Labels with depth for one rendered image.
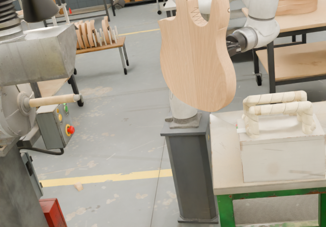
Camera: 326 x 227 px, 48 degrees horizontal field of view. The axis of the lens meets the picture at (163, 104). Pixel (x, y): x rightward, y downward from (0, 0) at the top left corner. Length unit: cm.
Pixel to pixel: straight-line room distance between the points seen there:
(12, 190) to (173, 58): 90
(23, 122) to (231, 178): 82
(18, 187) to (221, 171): 90
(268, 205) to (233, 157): 122
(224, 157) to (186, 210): 110
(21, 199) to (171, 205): 126
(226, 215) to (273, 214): 119
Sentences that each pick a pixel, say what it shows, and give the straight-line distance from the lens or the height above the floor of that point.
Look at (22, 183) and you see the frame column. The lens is 181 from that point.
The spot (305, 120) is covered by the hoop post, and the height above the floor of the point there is 115.
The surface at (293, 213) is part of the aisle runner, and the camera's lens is 261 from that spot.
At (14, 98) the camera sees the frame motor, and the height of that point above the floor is 130.
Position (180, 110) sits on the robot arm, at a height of 81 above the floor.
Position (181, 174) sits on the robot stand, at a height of 39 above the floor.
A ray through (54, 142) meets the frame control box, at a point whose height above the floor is 96.
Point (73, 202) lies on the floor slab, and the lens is 305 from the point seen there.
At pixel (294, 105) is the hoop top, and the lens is 122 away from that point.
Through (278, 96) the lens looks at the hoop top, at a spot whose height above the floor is 121.
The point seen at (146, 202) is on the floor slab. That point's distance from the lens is 281.
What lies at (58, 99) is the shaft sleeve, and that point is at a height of 126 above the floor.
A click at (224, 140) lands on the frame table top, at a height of 93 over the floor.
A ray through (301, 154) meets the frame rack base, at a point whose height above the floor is 104.
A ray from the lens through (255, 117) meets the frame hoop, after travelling 122.
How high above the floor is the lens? 176
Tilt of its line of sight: 25 degrees down
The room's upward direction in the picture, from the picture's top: 11 degrees counter-clockwise
